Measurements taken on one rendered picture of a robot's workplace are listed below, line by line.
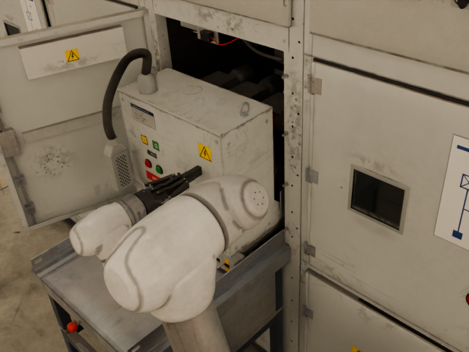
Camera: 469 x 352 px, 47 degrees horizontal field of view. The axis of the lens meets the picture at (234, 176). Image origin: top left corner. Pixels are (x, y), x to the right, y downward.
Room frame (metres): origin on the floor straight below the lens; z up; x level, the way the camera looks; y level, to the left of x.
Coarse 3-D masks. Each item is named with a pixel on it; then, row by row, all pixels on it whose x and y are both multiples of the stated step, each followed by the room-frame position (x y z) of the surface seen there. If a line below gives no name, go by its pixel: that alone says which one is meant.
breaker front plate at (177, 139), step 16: (128, 96) 1.62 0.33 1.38; (128, 112) 1.64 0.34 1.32; (160, 112) 1.51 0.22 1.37; (128, 128) 1.65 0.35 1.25; (144, 128) 1.58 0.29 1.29; (160, 128) 1.52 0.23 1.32; (176, 128) 1.46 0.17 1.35; (192, 128) 1.40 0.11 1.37; (128, 144) 1.66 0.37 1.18; (144, 144) 1.59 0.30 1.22; (160, 144) 1.53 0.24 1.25; (176, 144) 1.47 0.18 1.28; (192, 144) 1.41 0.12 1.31; (208, 144) 1.36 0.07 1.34; (144, 160) 1.60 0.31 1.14; (160, 160) 1.54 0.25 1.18; (176, 160) 1.47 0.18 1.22; (192, 160) 1.42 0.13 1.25; (144, 176) 1.62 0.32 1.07; (160, 176) 1.55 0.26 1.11; (208, 176) 1.37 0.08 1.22
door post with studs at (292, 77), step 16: (288, 64) 1.44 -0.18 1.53; (288, 80) 1.44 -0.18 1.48; (288, 96) 1.44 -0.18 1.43; (288, 112) 1.44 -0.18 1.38; (288, 128) 1.44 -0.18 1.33; (288, 144) 1.44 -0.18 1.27; (288, 160) 1.44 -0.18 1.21; (288, 176) 1.44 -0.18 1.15; (288, 192) 1.44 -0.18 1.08; (288, 208) 1.44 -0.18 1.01; (288, 224) 1.44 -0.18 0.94; (288, 240) 1.44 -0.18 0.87
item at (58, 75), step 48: (0, 48) 1.70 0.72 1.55; (48, 48) 1.74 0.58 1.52; (96, 48) 1.81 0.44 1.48; (0, 96) 1.68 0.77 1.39; (48, 96) 1.75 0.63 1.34; (96, 96) 1.82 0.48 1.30; (0, 144) 1.64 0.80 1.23; (48, 144) 1.73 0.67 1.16; (96, 144) 1.80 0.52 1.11; (48, 192) 1.71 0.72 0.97; (96, 192) 1.78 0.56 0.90
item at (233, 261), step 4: (224, 256) 1.32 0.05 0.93; (232, 256) 1.32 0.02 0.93; (236, 256) 1.32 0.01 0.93; (240, 256) 1.32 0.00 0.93; (216, 260) 1.35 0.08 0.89; (228, 260) 1.31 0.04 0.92; (232, 260) 1.30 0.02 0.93; (236, 260) 1.30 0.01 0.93; (240, 260) 1.31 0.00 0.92; (220, 264) 1.34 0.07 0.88; (232, 264) 1.29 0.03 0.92; (236, 264) 1.30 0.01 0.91
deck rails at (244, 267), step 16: (64, 240) 1.48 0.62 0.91; (272, 240) 1.41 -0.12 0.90; (48, 256) 1.43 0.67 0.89; (64, 256) 1.46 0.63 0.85; (256, 256) 1.35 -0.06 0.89; (48, 272) 1.39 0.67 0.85; (240, 272) 1.30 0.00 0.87; (224, 288) 1.24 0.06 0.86; (144, 336) 1.03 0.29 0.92; (160, 336) 1.06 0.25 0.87
